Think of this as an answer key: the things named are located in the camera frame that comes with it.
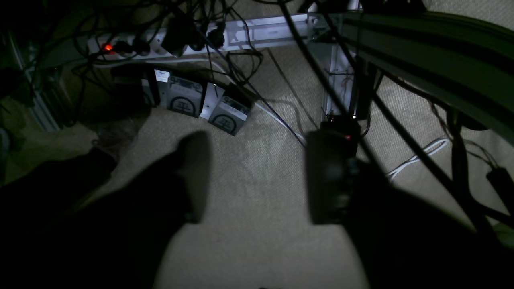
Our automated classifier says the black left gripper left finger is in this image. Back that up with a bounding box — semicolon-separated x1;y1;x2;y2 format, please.
120;130;211;289

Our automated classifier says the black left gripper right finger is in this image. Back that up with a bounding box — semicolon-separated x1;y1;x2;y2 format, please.
306;130;402;289

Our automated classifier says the grey foot pedal left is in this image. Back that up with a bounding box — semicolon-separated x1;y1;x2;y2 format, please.
153;68;207;118

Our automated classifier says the white power strip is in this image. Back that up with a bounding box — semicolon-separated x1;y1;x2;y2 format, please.
84;27;231;62

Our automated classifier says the white cable on floor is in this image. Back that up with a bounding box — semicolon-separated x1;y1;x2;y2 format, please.
385;136;450;179

